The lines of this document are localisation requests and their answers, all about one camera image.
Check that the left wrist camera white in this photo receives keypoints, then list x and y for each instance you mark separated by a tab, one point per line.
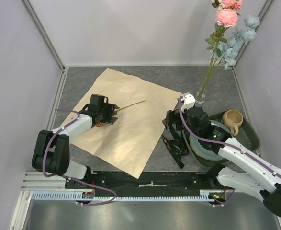
98	100

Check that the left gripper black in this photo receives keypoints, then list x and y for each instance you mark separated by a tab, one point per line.
110	108

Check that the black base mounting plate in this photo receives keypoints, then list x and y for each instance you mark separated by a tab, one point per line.
155	183

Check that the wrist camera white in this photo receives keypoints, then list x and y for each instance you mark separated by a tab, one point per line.
98	100
187	101

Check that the light blue flower stem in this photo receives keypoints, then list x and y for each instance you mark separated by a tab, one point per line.
243	35

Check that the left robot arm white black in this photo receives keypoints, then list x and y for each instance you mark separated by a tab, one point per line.
52	150

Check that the orange wrapping paper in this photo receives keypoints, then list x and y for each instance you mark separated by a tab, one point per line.
130	141

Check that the left aluminium frame post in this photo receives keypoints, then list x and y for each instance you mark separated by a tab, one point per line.
42	32

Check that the dark green tray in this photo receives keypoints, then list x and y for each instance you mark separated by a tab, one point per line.
246	136

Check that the pink peony flower stem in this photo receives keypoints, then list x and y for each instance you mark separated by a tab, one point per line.
222	54

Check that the blue-grey ceramic plate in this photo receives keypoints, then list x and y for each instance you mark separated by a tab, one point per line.
223	133

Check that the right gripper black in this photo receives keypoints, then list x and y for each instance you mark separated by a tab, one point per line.
173	115

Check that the orange rose flower stem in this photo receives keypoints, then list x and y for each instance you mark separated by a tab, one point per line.
130	105

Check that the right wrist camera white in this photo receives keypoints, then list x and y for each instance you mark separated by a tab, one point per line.
187	101

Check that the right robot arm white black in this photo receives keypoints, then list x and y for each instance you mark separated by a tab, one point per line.
230	163

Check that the black ribbon gold lettering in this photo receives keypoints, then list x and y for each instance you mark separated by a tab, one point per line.
176	147

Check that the beige ceramic mug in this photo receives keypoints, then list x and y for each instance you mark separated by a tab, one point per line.
233	119

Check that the grey slotted cable duct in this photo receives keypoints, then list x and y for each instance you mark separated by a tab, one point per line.
81	196

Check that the cream white rose stem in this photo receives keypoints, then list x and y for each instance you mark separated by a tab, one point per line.
217	4

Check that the clear glass vase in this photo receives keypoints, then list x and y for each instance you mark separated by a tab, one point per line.
199	98

